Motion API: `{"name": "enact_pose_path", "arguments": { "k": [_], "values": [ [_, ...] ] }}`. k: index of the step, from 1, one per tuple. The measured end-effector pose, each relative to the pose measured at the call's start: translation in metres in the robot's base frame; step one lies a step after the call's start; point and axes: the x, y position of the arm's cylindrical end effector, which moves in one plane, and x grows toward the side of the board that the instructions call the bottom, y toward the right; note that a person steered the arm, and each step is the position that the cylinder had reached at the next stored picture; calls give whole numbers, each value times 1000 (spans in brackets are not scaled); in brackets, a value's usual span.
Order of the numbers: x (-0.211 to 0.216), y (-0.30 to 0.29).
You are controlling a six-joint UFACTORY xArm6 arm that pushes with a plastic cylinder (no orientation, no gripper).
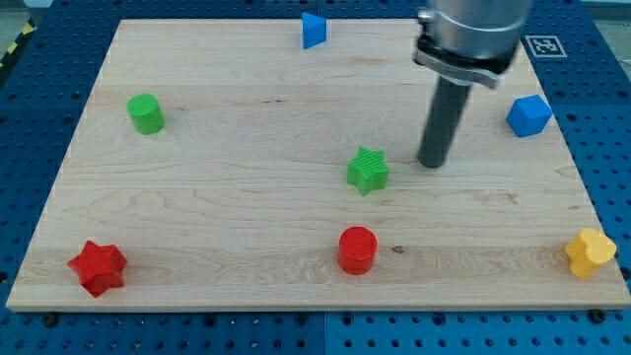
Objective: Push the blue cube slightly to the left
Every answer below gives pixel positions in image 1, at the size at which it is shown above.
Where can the green cylinder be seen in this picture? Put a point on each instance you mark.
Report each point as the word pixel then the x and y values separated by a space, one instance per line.
pixel 146 114

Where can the blue triangular prism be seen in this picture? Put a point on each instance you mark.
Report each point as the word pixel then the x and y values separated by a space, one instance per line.
pixel 314 30

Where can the yellow heart block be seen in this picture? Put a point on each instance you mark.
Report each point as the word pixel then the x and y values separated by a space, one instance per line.
pixel 589 251

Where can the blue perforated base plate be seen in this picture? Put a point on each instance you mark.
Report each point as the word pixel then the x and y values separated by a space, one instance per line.
pixel 43 97

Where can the red star block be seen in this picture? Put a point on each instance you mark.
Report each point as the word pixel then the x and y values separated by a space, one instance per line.
pixel 99 268

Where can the wooden board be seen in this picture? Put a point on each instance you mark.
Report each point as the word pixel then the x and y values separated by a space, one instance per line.
pixel 238 203

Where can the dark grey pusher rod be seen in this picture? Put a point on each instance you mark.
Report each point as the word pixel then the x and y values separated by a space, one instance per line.
pixel 445 113

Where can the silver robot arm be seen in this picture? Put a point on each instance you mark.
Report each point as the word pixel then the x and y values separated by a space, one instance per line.
pixel 470 41

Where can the white fiducial marker tag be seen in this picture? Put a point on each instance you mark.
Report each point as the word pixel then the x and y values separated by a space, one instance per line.
pixel 545 46

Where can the red cylinder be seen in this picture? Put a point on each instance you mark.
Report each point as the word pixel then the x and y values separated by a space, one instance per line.
pixel 357 248

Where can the green star block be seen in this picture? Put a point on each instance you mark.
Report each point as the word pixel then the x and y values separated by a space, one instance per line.
pixel 368 171

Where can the blue cube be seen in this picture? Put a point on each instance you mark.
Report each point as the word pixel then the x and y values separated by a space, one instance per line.
pixel 528 115

